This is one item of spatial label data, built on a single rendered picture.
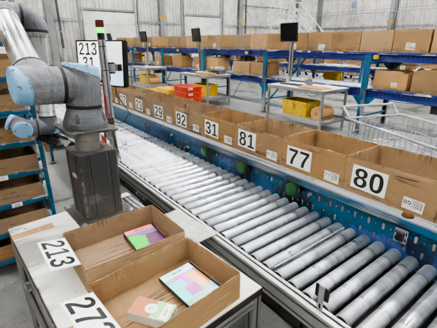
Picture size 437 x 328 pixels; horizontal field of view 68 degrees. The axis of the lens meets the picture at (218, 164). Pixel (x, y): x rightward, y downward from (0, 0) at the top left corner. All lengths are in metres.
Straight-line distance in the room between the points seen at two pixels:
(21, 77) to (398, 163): 1.69
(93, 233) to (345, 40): 6.12
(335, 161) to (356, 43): 5.28
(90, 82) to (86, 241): 0.65
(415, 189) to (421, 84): 4.60
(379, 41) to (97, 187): 5.72
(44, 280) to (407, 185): 1.41
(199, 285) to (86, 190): 0.71
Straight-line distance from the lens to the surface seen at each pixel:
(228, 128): 2.14
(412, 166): 1.79
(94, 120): 1.50
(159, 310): 1.07
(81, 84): 1.48
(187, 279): 1.17
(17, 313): 2.48
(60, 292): 1.28
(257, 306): 1.24
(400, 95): 6.08
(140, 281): 1.22
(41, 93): 1.45
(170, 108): 2.75
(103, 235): 1.47
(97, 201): 1.61
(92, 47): 2.54
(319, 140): 2.02
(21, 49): 1.64
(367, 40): 6.69
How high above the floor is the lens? 1.53
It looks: 21 degrees down
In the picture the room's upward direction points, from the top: straight up
